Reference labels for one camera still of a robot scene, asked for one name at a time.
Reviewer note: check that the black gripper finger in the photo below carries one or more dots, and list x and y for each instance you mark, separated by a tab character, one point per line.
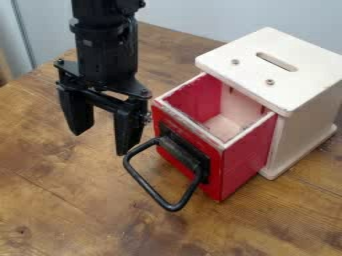
129	121

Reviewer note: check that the black metal drawer handle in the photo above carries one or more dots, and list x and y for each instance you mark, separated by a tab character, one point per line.
183	156

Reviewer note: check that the red wooden drawer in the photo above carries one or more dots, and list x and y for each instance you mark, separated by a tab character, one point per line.
226	125

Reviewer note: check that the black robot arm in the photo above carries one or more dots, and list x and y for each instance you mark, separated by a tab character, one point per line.
105	8

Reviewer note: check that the white wooden box cabinet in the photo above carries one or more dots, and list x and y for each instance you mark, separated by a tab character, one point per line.
294	78

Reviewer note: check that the grey wall trim strip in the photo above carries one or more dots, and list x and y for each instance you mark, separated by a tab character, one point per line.
23	33

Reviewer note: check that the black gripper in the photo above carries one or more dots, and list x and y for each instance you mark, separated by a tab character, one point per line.
100	78

